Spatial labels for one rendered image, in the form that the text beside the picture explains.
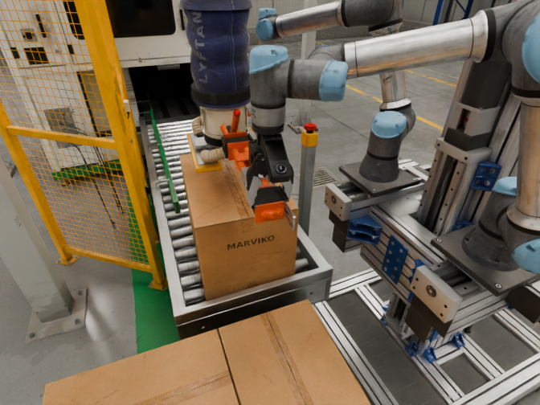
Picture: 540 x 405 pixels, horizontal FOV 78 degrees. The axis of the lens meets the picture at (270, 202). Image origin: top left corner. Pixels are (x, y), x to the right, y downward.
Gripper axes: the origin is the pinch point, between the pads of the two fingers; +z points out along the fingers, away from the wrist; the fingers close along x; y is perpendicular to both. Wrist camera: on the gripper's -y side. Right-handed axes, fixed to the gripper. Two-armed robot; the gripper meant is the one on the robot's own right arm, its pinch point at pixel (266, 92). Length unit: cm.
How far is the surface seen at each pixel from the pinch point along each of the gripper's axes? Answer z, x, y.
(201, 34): -31, -33, 37
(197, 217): 27, -43, 54
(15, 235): 56, -127, 2
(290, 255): 51, -8, 60
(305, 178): 48, 21, 7
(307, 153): 32.4, 20.6, 7.1
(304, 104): 88, 119, -226
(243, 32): -32, -19, 37
